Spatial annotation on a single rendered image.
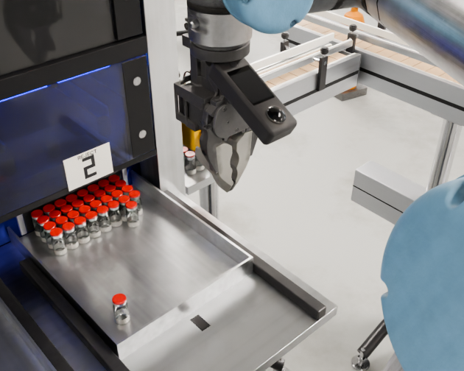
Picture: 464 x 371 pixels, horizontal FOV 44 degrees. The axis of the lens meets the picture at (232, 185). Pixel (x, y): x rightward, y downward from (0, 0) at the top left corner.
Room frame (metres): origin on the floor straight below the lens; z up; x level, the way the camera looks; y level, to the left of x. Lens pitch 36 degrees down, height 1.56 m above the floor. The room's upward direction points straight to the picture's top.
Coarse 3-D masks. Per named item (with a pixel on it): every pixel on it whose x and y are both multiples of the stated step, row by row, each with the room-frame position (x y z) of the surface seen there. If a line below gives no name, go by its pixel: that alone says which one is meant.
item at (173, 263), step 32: (160, 192) 0.87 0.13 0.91; (160, 224) 0.82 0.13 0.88; (192, 224) 0.80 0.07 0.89; (32, 256) 0.70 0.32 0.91; (64, 256) 0.73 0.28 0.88; (96, 256) 0.73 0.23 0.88; (128, 256) 0.73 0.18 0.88; (160, 256) 0.73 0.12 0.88; (192, 256) 0.73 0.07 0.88; (224, 256) 0.73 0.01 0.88; (64, 288) 0.62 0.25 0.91; (96, 288) 0.66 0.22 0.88; (128, 288) 0.66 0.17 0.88; (160, 288) 0.66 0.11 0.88; (192, 288) 0.66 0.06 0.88; (224, 288) 0.65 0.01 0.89; (96, 320) 0.56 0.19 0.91; (160, 320) 0.57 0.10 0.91; (128, 352) 0.53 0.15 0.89
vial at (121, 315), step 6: (126, 300) 0.59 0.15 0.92; (114, 306) 0.59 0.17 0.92; (120, 306) 0.58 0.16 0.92; (126, 306) 0.59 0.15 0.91; (114, 312) 0.58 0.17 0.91; (120, 312) 0.58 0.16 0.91; (126, 312) 0.58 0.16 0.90; (120, 318) 0.58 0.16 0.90; (126, 318) 0.58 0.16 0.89; (120, 324) 0.58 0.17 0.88
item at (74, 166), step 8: (104, 144) 0.82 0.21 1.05; (88, 152) 0.80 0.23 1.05; (96, 152) 0.81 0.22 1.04; (104, 152) 0.82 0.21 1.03; (64, 160) 0.77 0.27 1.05; (72, 160) 0.78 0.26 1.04; (80, 160) 0.79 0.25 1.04; (88, 160) 0.80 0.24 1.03; (96, 160) 0.81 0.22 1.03; (104, 160) 0.82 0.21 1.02; (64, 168) 0.77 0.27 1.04; (72, 168) 0.78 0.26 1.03; (80, 168) 0.79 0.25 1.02; (96, 168) 0.81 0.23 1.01; (104, 168) 0.82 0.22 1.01; (112, 168) 0.83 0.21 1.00; (72, 176) 0.78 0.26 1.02; (80, 176) 0.79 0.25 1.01; (96, 176) 0.80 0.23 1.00; (72, 184) 0.77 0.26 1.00; (80, 184) 0.78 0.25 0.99
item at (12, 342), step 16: (0, 304) 0.60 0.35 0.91; (0, 320) 0.59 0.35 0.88; (16, 320) 0.56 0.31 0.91; (0, 336) 0.56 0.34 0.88; (16, 336) 0.56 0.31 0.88; (0, 352) 0.53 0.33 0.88; (16, 352) 0.53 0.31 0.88; (32, 352) 0.53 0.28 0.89; (0, 368) 0.50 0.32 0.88; (16, 368) 0.50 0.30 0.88; (32, 368) 0.50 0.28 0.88; (48, 368) 0.49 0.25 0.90
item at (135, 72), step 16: (112, 0) 0.86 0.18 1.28; (128, 0) 0.88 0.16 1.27; (128, 16) 0.87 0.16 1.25; (128, 32) 0.87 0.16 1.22; (128, 64) 0.86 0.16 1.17; (144, 64) 0.88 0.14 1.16; (128, 80) 0.86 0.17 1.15; (144, 80) 0.88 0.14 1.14; (128, 96) 0.86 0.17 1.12; (144, 96) 0.88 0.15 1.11; (128, 112) 0.86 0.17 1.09; (144, 112) 0.88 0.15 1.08; (144, 128) 0.88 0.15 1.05; (144, 144) 0.87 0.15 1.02
